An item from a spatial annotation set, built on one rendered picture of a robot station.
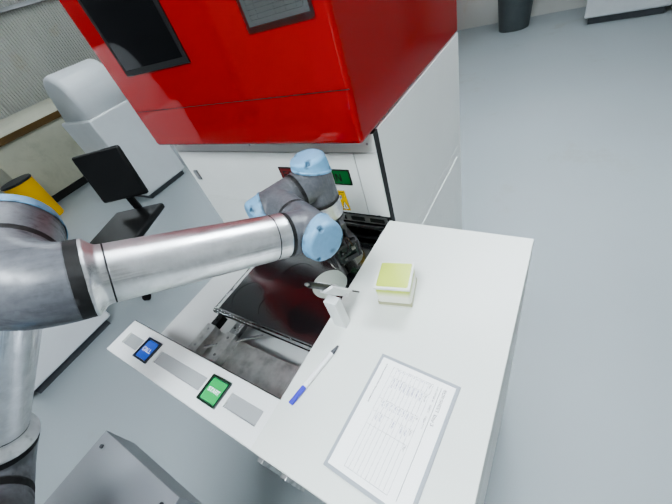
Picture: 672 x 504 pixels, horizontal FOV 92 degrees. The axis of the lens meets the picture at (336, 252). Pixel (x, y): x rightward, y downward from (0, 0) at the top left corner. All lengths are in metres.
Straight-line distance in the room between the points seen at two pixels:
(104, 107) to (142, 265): 4.01
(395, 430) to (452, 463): 0.09
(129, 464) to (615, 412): 1.61
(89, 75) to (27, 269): 4.10
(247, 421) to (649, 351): 1.65
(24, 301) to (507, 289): 0.73
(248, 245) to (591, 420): 1.50
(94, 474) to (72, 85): 3.88
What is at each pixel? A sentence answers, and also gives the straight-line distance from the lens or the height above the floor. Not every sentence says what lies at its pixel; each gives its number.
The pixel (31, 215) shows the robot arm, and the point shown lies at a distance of 0.57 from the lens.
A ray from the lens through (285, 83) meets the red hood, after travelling 0.79.
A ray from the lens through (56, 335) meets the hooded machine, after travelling 2.88.
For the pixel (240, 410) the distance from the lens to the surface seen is 0.73.
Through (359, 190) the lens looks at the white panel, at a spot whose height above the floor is 1.06.
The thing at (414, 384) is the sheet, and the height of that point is 0.97.
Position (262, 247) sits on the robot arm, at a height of 1.26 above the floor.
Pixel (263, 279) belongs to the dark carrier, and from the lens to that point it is 1.00.
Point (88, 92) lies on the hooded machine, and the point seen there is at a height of 1.19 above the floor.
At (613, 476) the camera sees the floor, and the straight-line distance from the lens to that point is 1.66.
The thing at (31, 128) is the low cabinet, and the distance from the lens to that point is 6.27.
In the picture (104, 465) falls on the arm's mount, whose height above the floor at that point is 0.91.
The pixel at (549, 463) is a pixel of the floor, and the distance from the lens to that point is 1.62.
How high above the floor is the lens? 1.54
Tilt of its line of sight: 41 degrees down
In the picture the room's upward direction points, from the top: 21 degrees counter-clockwise
